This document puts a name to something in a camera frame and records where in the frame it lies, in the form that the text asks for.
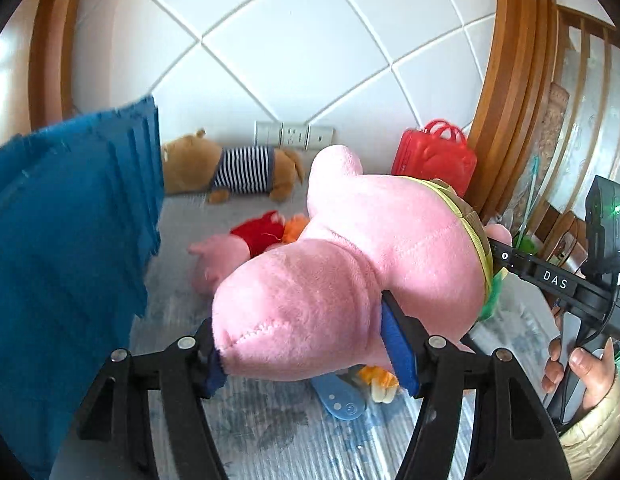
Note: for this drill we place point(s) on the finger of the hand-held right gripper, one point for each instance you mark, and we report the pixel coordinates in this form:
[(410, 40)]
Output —
[(509, 259)]

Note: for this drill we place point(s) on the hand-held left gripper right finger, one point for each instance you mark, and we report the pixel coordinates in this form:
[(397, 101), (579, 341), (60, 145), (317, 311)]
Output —
[(400, 350)]

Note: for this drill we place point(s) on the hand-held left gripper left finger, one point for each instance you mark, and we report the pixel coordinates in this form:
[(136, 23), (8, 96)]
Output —
[(213, 379)]

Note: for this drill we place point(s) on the pink plush starfish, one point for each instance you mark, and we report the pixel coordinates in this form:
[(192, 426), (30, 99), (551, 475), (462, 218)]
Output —
[(340, 270)]

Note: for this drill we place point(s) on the blue plastic storage bin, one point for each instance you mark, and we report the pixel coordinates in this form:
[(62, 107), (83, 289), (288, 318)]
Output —
[(65, 240)]

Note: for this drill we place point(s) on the person's right forearm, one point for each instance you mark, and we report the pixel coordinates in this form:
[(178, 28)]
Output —
[(599, 435)]

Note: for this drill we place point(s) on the person's right hand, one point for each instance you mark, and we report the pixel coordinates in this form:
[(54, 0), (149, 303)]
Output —
[(589, 380)]

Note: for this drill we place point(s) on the green plastic rod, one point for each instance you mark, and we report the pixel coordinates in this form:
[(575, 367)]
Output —
[(529, 190)]

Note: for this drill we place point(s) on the blue plastic hand fan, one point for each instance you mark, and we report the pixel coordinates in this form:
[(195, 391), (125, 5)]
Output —
[(342, 402)]

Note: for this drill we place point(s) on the pink plush pig red dress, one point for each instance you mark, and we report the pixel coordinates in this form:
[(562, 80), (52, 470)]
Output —
[(215, 260)]

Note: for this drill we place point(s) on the red plastic toy bag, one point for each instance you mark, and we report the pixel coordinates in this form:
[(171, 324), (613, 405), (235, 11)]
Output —
[(429, 160)]

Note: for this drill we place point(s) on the pink plush pig orange dress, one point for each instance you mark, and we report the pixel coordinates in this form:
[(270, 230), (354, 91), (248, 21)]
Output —
[(295, 227)]

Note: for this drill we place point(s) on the brown plush bear striped shirt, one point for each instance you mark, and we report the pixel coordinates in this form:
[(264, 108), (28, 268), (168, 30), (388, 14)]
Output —
[(190, 165)]

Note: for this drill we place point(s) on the wooden slatted frame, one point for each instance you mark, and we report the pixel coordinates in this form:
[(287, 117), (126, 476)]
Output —
[(589, 110)]

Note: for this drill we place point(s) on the padded headboard with wooden frame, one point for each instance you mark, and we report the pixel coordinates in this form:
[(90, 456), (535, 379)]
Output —
[(290, 35)]

